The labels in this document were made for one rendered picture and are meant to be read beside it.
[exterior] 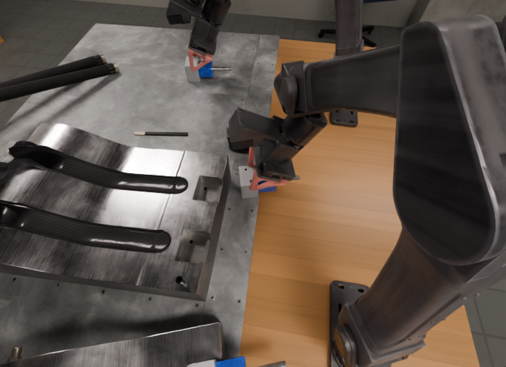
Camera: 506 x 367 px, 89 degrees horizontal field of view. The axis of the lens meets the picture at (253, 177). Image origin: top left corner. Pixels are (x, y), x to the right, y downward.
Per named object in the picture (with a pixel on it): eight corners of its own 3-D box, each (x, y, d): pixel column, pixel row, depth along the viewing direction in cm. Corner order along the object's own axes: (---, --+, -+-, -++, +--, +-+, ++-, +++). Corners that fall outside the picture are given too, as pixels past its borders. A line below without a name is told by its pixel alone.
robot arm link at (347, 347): (338, 325, 31) (359, 382, 28) (403, 307, 33) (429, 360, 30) (326, 328, 37) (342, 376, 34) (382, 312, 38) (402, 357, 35)
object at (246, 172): (296, 174, 60) (299, 160, 55) (300, 193, 57) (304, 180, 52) (239, 179, 59) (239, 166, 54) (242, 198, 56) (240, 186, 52)
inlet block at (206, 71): (231, 71, 81) (230, 55, 76) (231, 81, 78) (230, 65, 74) (190, 71, 81) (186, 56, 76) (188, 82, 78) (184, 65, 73)
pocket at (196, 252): (213, 239, 46) (210, 231, 43) (206, 270, 43) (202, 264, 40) (188, 236, 46) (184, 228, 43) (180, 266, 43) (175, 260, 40)
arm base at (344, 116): (338, 101, 62) (368, 104, 61) (337, 53, 73) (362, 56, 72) (330, 124, 69) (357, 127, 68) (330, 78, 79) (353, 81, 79)
